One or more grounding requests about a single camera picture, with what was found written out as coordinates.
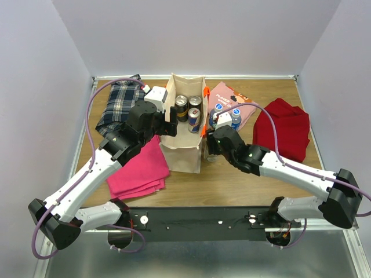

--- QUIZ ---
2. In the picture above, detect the blue cap bottle from bag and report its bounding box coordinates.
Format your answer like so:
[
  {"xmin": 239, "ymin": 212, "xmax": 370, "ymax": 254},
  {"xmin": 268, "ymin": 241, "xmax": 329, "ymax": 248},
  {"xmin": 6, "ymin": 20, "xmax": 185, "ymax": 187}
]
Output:
[{"xmin": 231, "ymin": 108, "xmax": 242, "ymax": 130}]

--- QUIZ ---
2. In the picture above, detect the beige canvas bag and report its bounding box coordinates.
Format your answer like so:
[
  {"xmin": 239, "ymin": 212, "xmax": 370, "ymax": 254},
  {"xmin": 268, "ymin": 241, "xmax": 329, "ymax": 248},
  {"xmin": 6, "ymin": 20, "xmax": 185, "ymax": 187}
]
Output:
[{"xmin": 159, "ymin": 74, "xmax": 210, "ymax": 174}]

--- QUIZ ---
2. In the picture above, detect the green cap glass bottle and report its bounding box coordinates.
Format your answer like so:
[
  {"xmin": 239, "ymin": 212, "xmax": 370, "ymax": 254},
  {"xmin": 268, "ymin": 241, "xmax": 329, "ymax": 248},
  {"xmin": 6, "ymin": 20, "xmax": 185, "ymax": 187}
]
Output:
[{"xmin": 205, "ymin": 155, "xmax": 219, "ymax": 162}]

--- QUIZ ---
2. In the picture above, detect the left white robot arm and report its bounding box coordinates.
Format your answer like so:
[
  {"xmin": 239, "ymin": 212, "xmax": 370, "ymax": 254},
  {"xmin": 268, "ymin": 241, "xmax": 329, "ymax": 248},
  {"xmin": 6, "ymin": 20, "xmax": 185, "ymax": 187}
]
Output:
[{"xmin": 28, "ymin": 101, "xmax": 178, "ymax": 250}]

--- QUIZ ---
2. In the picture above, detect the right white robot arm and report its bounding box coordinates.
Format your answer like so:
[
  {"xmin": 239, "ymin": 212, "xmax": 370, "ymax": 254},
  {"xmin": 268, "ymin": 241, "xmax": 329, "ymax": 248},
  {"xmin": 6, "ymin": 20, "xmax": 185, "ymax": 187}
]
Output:
[{"xmin": 206, "ymin": 126, "xmax": 362, "ymax": 229}]

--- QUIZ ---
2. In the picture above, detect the red top can middle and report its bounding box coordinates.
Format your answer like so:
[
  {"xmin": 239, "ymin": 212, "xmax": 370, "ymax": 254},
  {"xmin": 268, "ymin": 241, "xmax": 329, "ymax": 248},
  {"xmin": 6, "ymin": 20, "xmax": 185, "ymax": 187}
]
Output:
[{"xmin": 188, "ymin": 108, "xmax": 201, "ymax": 133}]

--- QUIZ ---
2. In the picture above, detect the silver can far right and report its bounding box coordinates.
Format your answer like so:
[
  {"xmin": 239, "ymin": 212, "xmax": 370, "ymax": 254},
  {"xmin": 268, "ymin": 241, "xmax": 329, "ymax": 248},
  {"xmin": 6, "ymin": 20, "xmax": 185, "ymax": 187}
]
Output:
[{"xmin": 188, "ymin": 96, "xmax": 202, "ymax": 111}]

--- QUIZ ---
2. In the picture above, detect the plaid navy shirt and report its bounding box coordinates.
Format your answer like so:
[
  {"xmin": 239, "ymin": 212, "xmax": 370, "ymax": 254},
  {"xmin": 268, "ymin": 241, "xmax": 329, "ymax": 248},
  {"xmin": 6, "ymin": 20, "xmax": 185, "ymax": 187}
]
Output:
[{"xmin": 95, "ymin": 81, "xmax": 145, "ymax": 137}]

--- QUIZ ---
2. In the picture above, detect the blue cap bottle on table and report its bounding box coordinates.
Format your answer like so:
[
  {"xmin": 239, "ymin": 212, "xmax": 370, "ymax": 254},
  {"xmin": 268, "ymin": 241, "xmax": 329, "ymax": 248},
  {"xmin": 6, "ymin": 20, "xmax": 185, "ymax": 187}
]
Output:
[{"xmin": 208, "ymin": 103, "xmax": 223, "ymax": 129}]

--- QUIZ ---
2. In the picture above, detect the pink printed t-shirt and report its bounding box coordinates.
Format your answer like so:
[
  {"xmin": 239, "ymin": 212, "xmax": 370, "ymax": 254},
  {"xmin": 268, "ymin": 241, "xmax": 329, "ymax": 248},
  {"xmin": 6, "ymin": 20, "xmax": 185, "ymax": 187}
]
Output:
[{"xmin": 208, "ymin": 82, "xmax": 256, "ymax": 131}]

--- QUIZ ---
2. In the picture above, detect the magenta folded cloth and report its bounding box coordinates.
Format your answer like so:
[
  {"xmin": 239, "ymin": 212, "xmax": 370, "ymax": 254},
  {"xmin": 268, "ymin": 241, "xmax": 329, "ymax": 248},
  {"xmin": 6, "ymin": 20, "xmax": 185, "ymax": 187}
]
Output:
[{"xmin": 107, "ymin": 136, "xmax": 170, "ymax": 200}]

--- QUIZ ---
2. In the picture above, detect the red cloth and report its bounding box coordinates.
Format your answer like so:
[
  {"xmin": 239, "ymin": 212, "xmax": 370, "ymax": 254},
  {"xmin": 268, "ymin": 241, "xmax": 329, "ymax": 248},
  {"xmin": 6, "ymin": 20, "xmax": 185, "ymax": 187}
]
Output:
[{"xmin": 253, "ymin": 98, "xmax": 310, "ymax": 163}]

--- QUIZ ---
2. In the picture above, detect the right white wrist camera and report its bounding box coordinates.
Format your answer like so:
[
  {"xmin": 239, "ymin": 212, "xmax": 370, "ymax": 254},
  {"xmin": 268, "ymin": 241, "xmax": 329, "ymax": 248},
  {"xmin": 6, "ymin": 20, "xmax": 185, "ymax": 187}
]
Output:
[{"xmin": 213, "ymin": 112, "xmax": 232, "ymax": 130}]

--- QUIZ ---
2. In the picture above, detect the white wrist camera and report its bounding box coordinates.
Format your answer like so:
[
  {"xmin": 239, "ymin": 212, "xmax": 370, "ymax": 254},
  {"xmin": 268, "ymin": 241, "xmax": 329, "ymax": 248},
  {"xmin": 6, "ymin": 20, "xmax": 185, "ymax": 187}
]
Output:
[
  {"xmin": 213, "ymin": 112, "xmax": 232, "ymax": 130},
  {"xmin": 144, "ymin": 86, "xmax": 168, "ymax": 113}
]

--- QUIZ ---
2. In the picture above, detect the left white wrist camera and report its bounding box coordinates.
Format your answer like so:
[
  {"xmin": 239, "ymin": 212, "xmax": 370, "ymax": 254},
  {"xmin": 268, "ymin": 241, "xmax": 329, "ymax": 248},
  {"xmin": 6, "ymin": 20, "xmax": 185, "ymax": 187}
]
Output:
[{"xmin": 144, "ymin": 86, "xmax": 168, "ymax": 113}]

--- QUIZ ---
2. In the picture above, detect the aluminium frame rail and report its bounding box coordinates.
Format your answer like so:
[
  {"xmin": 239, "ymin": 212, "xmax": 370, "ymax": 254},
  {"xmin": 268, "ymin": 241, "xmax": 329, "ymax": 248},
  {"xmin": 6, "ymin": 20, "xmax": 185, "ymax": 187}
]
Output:
[{"xmin": 264, "ymin": 206, "xmax": 354, "ymax": 232}]

